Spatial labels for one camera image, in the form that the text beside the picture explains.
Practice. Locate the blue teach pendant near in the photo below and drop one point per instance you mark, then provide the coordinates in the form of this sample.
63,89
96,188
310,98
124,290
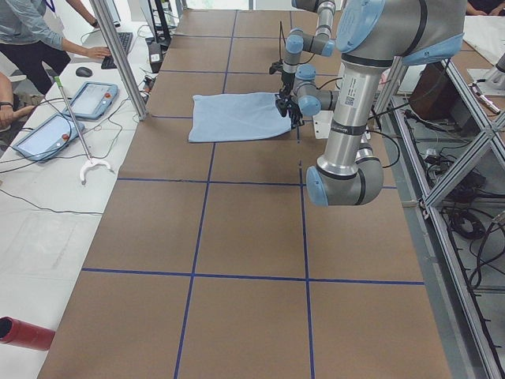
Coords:
48,139

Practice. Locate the blue teach pendant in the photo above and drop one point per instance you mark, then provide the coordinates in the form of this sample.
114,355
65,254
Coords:
92,100
48,139

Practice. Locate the red cylinder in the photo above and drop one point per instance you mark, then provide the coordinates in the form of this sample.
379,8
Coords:
23,334

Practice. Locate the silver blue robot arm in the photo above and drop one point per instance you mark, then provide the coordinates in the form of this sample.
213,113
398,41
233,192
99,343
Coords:
369,36
311,35

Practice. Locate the white reacher grabber stick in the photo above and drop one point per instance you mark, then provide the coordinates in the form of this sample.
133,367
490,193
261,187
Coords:
91,161

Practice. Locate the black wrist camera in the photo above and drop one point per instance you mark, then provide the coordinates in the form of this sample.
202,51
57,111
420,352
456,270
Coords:
282,106
276,67

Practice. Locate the blue teach pendant far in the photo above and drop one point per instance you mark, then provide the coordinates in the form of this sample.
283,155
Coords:
92,100

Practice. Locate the person in blue shirt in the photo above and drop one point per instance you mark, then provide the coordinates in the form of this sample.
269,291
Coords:
29,43

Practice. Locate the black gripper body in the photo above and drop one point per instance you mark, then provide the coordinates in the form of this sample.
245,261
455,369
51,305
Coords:
293,114
286,84

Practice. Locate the seated person forearm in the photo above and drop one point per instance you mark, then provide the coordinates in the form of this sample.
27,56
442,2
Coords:
9,113

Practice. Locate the aluminium frame post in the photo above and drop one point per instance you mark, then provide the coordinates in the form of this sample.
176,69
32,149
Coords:
120,57

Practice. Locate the aluminium side rack frame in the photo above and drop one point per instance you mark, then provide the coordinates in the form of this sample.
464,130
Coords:
450,155

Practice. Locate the light blue t-shirt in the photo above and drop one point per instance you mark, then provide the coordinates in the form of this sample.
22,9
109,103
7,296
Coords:
236,117

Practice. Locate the black computer mouse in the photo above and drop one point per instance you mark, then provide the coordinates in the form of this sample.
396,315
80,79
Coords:
83,72

